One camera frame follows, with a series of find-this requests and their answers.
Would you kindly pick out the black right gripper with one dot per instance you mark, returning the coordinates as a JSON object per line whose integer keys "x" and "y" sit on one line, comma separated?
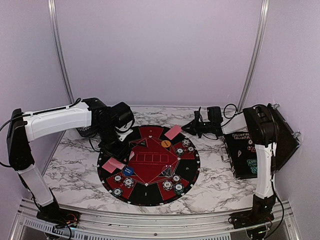
{"x": 193, "y": 127}

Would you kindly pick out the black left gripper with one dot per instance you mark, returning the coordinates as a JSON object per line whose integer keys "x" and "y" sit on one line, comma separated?
{"x": 120, "y": 153}

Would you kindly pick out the red playing card deck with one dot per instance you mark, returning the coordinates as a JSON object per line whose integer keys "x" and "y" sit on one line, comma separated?
{"x": 131, "y": 155}

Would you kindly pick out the single red playing card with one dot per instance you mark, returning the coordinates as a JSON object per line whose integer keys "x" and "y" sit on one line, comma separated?
{"x": 112, "y": 164}

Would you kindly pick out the blue small blind button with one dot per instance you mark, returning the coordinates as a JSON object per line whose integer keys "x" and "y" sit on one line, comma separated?
{"x": 128, "y": 171}

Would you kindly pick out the orange big blind button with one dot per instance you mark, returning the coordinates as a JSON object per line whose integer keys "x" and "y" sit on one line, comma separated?
{"x": 166, "y": 143}

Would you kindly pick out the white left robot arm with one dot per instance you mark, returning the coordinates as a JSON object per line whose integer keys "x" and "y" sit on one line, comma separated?
{"x": 32, "y": 138}

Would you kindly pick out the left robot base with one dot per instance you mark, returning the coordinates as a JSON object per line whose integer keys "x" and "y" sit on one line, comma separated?
{"x": 60, "y": 216}

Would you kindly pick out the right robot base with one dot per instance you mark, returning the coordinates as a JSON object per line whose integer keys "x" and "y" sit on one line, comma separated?
{"x": 259, "y": 222}

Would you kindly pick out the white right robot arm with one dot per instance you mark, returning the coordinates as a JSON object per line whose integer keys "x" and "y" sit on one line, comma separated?
{"x": 262, "y": 129}

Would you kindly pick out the black floral box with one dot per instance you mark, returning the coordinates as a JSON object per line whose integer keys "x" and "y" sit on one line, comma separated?
{"x": 87, "y": 132}

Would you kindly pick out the black poker chip case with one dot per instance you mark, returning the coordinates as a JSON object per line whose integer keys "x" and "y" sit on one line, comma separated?
{"x": 241, "y": 152}

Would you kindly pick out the clear round dealer button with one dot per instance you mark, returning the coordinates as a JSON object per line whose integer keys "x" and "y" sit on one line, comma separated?
{"x": 167, "y": 171}

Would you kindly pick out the round red black poker mat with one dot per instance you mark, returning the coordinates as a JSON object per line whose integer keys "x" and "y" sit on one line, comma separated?
{"x": 147, "y": 164}

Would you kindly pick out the right aluminium frame post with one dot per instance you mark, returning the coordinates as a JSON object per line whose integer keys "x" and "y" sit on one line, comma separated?
{"x": 260, "y": 33}

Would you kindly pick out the aluminium frame post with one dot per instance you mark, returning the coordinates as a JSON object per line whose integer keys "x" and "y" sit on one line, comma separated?
{"x": 59, "y": 49}
{"x": 260, "y": 33}

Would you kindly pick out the left aluminium frame post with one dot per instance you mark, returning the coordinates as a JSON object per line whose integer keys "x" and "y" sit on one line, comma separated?
{"x": 59, "y": 49}

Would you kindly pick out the aluminium front rail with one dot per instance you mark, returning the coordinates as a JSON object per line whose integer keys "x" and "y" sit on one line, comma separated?
{"x": 104, "y": 225}

